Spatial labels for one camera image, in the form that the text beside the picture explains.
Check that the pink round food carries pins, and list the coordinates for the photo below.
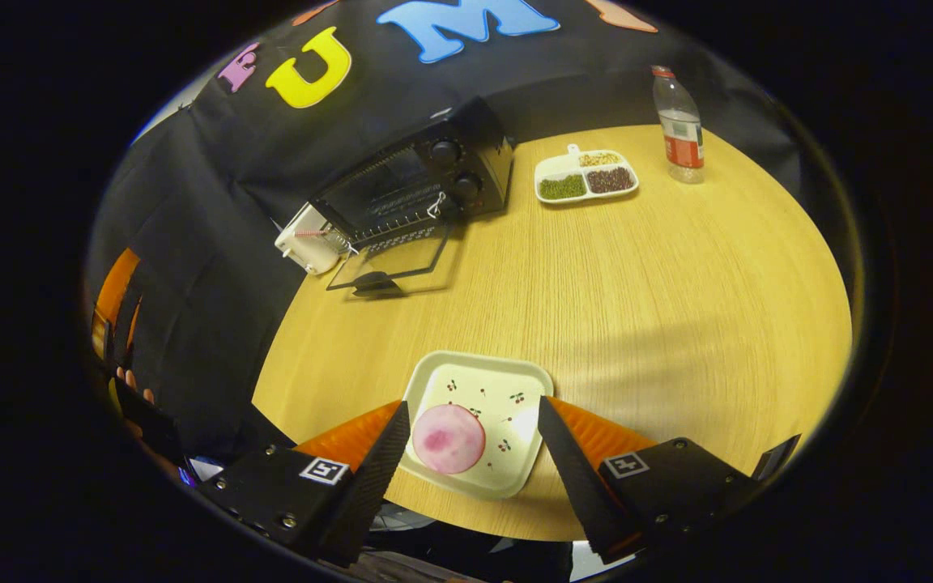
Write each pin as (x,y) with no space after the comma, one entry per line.
(449,439)

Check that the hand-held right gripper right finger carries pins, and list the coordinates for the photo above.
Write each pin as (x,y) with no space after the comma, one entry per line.
(576,478)

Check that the pile of green beans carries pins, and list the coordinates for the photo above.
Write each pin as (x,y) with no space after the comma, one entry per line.
(562,187)

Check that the black oven knob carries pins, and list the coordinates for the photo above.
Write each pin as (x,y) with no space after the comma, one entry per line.
(466,188)
(445,151)

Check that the clear plastic water bottle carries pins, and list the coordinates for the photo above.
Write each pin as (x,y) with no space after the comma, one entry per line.
(681,121)

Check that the red white striped straw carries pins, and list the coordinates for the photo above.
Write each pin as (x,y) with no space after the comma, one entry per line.
(313,233)

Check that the white divided bean tray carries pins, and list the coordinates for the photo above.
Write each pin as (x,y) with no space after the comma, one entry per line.
(568,164)

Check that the pile of dark red beans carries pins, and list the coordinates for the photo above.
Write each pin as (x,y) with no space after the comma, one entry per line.
(611,180)

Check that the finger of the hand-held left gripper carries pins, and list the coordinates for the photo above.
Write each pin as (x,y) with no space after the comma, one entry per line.
(128,316)
(110,279)

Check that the white cherry print plate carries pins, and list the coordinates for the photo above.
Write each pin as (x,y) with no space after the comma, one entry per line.
(507,380)

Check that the black electric oven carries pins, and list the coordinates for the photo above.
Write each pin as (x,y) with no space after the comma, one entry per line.
(484,134)

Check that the pile of pale yellow beans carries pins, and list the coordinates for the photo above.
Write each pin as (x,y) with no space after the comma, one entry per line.
(599,159)

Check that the small white appliance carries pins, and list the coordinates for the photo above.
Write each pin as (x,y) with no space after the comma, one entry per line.
(304,251)

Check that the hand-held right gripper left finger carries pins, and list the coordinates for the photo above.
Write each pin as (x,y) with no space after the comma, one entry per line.
(373,486)

